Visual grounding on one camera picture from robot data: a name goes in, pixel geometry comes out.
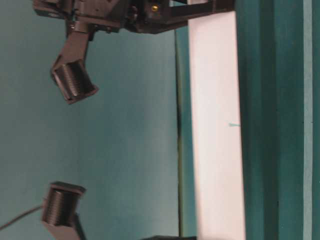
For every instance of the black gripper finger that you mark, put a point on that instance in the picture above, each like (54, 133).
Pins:
(164, 237)

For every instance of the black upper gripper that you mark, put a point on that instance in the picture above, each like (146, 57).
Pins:
(158, 16)

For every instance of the white wooden board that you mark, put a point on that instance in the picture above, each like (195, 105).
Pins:
(216, 124)

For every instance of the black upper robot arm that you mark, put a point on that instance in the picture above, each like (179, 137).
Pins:
(83, 18)

